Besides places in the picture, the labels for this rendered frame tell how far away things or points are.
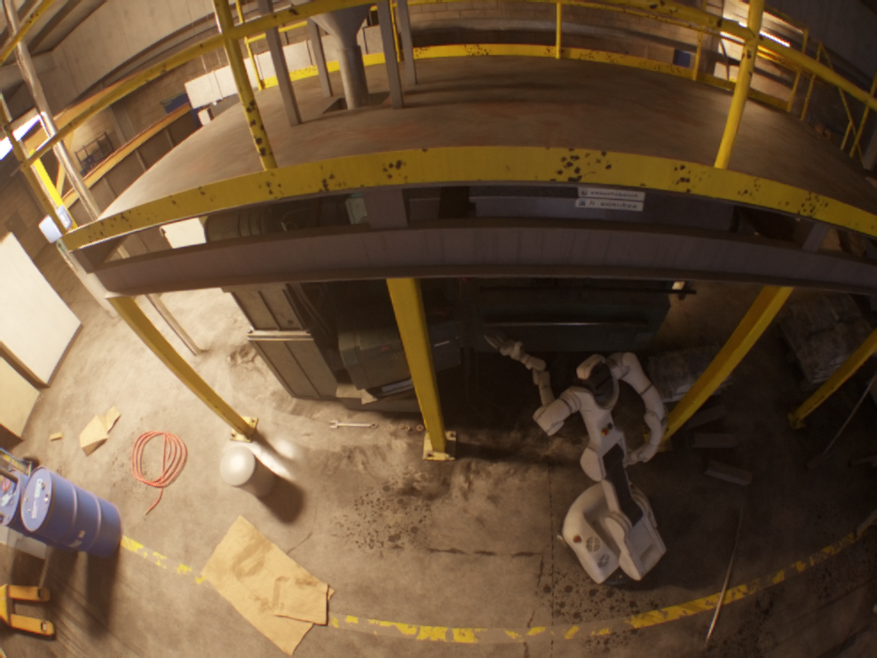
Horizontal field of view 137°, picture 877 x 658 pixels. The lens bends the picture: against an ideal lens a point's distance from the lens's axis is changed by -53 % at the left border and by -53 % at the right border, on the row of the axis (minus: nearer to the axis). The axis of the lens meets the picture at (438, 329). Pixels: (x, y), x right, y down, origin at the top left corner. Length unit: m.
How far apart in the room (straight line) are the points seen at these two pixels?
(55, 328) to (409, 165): 6.24
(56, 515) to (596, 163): 3.92
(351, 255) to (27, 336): 5.79
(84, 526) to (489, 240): 3.67
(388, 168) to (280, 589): 2.63
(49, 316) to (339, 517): 5.43
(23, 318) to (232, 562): 4.79
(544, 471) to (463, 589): 0.99
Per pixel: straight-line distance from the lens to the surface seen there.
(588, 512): 2.37
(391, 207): 1.13
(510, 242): 1.23
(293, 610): 2.81
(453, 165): 1.02
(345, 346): 2.26
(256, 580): 2.96
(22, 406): 6.65
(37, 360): 6.59
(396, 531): 2.61
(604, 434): 1.70
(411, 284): 1.30
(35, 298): 6.58
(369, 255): 1.30
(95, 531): 3.82
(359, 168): 1.06
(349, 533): 2.69
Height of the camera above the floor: 2.54
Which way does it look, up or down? 50 degrees down
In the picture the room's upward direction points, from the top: 8 degrees counter-clockwise
